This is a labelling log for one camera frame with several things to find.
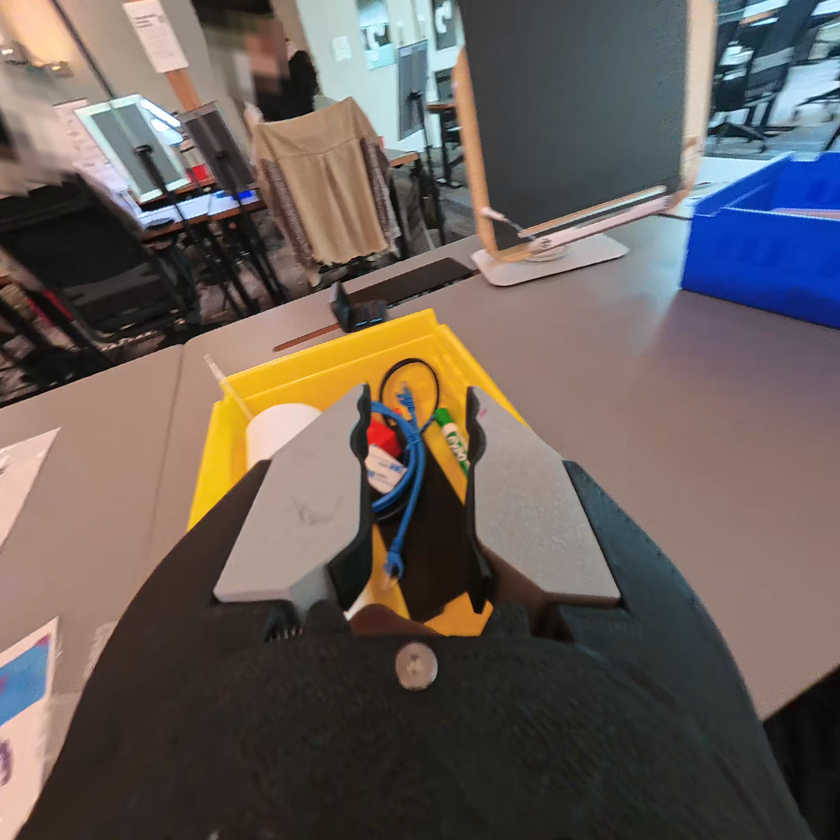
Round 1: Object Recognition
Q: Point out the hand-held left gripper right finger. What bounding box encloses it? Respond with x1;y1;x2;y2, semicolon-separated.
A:
465;387;621;616

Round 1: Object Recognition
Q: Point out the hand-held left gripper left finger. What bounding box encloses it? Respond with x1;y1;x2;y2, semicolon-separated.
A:
213;384;375;613

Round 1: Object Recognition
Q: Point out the blue ethernet cable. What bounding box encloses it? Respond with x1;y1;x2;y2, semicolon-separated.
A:
367;384;427;578

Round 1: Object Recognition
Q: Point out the yellow plastic bin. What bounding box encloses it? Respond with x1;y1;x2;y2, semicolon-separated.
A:
187;308;529;637

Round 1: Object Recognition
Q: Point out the black cable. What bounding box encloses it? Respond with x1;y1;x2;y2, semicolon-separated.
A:
379;357;441;434

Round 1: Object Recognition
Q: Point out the blue plastic bin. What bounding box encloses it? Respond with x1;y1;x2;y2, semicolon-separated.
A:
681;152;840;329

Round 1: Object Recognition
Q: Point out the green marker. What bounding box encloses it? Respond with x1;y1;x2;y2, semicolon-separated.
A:
433;408;472;475

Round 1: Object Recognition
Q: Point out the black teal charging case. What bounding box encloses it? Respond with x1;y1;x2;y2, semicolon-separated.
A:
329;282;389;332

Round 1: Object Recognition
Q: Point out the black desk mat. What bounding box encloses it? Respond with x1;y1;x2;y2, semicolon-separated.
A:
341;257;473;309

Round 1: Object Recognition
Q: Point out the white paper sheet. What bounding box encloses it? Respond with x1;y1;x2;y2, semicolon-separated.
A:
0;428;60;546

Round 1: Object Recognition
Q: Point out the blue printed paper sheet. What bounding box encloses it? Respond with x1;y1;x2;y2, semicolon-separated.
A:
0;617;60;808

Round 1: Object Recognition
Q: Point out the black office chair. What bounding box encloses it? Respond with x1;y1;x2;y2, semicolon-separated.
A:
0;174;198;382

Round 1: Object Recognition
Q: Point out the beige fringed cloth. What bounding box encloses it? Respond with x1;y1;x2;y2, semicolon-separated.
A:
252;98;401;266

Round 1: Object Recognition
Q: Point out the black board on stand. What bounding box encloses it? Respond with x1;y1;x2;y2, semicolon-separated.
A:
453;0;716;287

